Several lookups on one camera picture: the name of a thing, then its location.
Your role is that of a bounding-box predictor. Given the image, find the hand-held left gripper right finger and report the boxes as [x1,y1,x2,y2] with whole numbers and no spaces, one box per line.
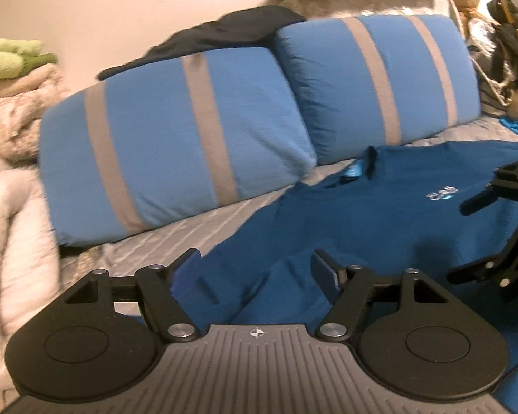
[310,248,446,343]

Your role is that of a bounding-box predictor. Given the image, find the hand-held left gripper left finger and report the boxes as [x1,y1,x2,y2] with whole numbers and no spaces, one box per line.
[64,248,204,343]

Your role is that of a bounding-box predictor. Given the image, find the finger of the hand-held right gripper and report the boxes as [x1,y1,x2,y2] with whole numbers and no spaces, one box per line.
[459,159,518,217]
[446,207,518,303]

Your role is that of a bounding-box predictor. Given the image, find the blue sweatshirt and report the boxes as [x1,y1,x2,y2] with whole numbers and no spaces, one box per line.
[173,141,518,414]

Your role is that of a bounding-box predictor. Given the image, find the pile of bags and clothes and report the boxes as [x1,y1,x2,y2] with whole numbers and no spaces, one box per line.
[486,0,518,109]

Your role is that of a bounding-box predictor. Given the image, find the grey quilted bedspread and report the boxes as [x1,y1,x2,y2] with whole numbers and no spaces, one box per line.
[59,114,518,277]

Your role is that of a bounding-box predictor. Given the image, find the blue pillow with grey stripes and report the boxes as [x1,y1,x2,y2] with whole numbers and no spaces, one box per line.
[39,47,319,247]
[273,14,481,166]

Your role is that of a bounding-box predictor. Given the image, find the white quilted comforter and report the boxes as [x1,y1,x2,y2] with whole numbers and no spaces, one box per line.
[0,151,66,356]

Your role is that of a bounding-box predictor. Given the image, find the grey fuzzy blanket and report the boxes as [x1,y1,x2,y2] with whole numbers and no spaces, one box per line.
[263,0,460,24]

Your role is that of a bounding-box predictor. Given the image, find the beige fuzzy blanket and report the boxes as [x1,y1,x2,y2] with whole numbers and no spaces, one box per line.
[0,64,73,165]

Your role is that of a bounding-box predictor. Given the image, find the dark navy garment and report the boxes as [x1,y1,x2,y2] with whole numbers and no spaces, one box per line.
[97,5,307,81]

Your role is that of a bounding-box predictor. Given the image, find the light green blanket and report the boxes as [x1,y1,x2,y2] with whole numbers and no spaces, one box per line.
[0,38,58,81]

